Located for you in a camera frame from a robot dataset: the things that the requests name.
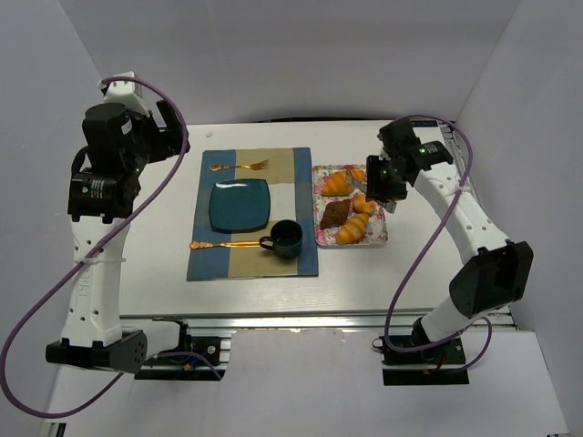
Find small round orange bun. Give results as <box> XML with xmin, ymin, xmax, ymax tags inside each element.
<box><xmin>353</xmin><ymin>194</ymin><xmax>377</xmax><ymax>215</ymax></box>

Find steel tongs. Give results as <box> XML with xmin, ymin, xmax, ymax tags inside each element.
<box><xmin>345</xmin><ymin>169</ymin><xmax>397</xmax><ymax>214</ymax></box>

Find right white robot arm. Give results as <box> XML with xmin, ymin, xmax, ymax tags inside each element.
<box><xmin>366</xmin><ymin>137</ymin><xmax>534</xmax><ymax>353</ymax></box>

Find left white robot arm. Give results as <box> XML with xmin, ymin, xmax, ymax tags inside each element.
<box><xmin>46</xmin><ymin>100</ymin><xmax>189</xmax><ymax>373</ymax></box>

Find large striped orange croissant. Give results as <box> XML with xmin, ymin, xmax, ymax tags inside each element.
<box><xmin>321</xmin><ymin>169</ymin><xmax>366</xmax><ymax>197</ymax></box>

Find small striped orange croissant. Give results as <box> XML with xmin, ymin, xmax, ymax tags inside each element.
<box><xmin>335</xmin><ymin>213</ymin><xmax>370</xmax><ymax>245</ymax></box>

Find brown chocolate croissant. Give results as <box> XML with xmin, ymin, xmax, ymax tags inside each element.
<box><xmin>319</xmin><ymin>198</ymin><xmax>351</xmax><ymax>229</ymax></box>

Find floral serving tray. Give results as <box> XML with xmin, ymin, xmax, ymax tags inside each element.
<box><xmin>312</xmin><ymin>164</ymin><xmax>389</xmax><ymax>249</ymax></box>

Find right blue label sticker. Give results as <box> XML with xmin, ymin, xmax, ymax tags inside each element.
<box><xmin>411</xmin><ymin>119</ymin><xmax>439</xmax><ymax>127</ymax></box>

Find blue beige placemat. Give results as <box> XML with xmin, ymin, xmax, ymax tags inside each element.
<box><xmin>186</xmin><ymin>147</ymin><xmax>319</xmax><ymax>281</ymax></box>

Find teal square plate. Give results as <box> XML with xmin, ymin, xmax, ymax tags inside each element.
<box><xmin>209</xmin><ymin>178</ymin><xmax>271</xmax><ymax>233</ymax></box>

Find gold fork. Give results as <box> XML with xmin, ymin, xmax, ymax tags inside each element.
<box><xmin>210</xmin><ymin>159</ymin><xmax>270</xmax><ymax>171</ymax></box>

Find dark green mug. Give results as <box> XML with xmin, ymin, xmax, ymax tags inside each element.
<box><xmin>259</xmin><ymin>219</ymin><xmax>303</xmax><ymax>259</ymax></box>

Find gold knife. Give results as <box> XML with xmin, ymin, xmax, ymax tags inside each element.
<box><xmin>189</xmin><ymin>241</ymin><xmax>261</xmax><ymax>250</ymax></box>

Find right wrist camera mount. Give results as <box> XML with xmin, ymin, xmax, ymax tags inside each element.
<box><xmin>377</xmin><ymin>118</ymin><xmax>421</xmax><ymax>158</ymax></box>

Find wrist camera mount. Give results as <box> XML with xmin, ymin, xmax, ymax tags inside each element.
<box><xmin>99</xmin><ymin>80</ymin><xmax>149</xmax><ymax>116</ymax></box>
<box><xmin>377</xmin><ymin>118</ymin><xmax>421</xmax><ymax>158</ymax></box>

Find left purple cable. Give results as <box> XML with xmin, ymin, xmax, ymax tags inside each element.
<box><xmin>0</xmin><ymin>76</ymin><xmax>191</xmax><ymax>419</ymax></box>

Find purple cable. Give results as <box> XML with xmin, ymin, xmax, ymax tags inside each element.
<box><xmin>0</xmin><ymin>76</ymin><xmax>191</xmax><ymax>419</ymax></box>
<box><xmin>372</xmin><ymin>115</ymin><xmax>493</xmax><ymax>375</ymax></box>

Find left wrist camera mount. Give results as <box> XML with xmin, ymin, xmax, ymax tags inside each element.
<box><xmin>99</xmin><ymin>80</ymin><xmax>149</xmax><ymax>116</ymax></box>

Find aluminium table frame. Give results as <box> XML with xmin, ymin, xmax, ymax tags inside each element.
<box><xmin>43</xmin><ymin>122</ymin><xmax>516</xmax><ymax>437</ymax></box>

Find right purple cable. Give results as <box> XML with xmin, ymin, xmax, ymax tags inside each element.
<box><xmin>372</xmin><ymin>115</ymin><xmax>493</xmax><ymax>375</ymax></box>

